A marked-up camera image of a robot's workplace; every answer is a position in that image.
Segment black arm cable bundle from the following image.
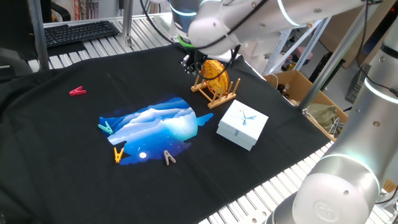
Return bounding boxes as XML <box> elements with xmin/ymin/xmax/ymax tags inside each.
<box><xmin>139</xmin><ymin>0</ymin><xmax>270</xmax><ymax>81</ymax></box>

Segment teal clothespin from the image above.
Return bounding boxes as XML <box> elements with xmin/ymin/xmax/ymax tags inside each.
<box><xmin>97</xmin><ymin>120</ymin><xmax>114</xmax><ymax>136</ymax></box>

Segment open cardboard box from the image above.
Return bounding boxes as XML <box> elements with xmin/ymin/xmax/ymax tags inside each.
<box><xmin>263</xmin><ymin>70</ymin><xmax>349</xmax><ymax>142</ymax></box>

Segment black case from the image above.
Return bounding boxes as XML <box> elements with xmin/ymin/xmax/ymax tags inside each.
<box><xmin>308</xmin><ymin>51</ymin><xmax>346</xmax><ymax>83</ymax></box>

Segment black cloth with blue print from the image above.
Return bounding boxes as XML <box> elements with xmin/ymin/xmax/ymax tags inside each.
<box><xmin>0</xmin><ymin>42</ymin><xmax>331</xmax><ymax>224</ymax></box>

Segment large brown cardboard carton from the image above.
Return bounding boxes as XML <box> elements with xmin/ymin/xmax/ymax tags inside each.
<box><xmin>319</xmin><ymin>2</ymin><xmax>398</xmax><ymax>68</ymax></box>

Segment orange clothespin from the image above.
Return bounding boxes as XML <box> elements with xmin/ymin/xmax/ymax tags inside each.
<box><xmin>113</xmin><ymin>146</ymin><xmax>125</xmax><ymax>164</ymax></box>

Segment grey plastic crate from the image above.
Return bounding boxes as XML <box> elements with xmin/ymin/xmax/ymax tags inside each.
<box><xmin>345</xmin><ymin>63</ymin><xmax>373</xmax><ymax>105</ymax></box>

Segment white stand on plate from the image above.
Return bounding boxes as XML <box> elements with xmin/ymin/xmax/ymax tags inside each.
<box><xmin>154</xmin><ymin>12</ymin><xmax>184</xmax><ymax>40</ymax></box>

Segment pink box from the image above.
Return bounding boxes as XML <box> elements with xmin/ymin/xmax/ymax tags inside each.
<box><xmin>294</xmin><ymin>46</ymin><xmax>313</xmax><ymax>62</ymax></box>

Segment olive cloth bag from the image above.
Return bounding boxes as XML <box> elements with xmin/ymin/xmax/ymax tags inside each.
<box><xmin>303</xmin><ymin>102</ymin><xmax>338</xmax><ymax>133</ymax></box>

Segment orange woven basket dish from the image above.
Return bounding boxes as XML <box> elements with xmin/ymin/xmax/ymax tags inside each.
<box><xmin>201</xmin><ymin>58</ymin><xmax>230</xmax><ymax>96</ymax></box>

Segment wire clothes hangers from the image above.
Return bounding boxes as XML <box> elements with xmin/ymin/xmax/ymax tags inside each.
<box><xmin>328</xmin><ymin>117</ymin><xmax>345</xmax><ymax>139</ymax></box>

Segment pale blue gift box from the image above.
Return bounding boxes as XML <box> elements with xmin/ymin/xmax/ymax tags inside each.
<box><xmin>216</xmin><ymin>99</ymin><xmax>269</xmax><ymax>152</ymax></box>

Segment wooden dish rack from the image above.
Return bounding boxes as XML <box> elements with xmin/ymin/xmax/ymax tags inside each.
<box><xmin>190</xmin><ymin>71</ymin><xmax>242</xmax><ymax>110</ymax></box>

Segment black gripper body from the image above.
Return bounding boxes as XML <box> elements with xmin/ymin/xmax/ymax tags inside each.
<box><xmin>185</xmin><ymin>49</ymin><xmax>208</xmax><ymax>68</ymax></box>

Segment aluminium frame post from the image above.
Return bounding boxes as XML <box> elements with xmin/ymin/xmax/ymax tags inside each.
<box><xmin>297</xmin><ymin>2</ymin><xmax>380</xmax><ymax>111</ymax></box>
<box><xmin>121</xmin><ymin>0</ymin><xmax>135</xmax><ymax>47</ymax></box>
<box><xmin>27</xmin><ymin>0</ymin><xmax>50</xmax><ymax>72</ymax></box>

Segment beige clothespin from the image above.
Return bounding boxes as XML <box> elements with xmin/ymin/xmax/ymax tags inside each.
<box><xmin>163</xmin><ymin>149</ymin><xmax>177</xmax><ymax>166</ymax></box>

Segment black keyboard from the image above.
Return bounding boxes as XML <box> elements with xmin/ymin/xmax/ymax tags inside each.
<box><xmin>43</xmin><ymin>20</ymin><xmax>121</xmax><ymax>48</ymax></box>

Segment pink clothespin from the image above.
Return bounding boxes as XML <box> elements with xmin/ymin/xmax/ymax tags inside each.
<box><xmin>68</xmin><ymin>85</ymin><xmax>88</xmax><ymax>96</ymax></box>

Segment white metal shelf rack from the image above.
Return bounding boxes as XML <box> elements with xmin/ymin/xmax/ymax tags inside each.
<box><xmin>262</xmin><ymin>18</ymin><xmax>332</xmax><ymax>75</ymax></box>

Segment black office chair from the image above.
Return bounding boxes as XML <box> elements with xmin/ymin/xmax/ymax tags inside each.
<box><xmin>40</xmin><ymin>0</ymin><xmax>72</xmax><ymax>23</ymax></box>

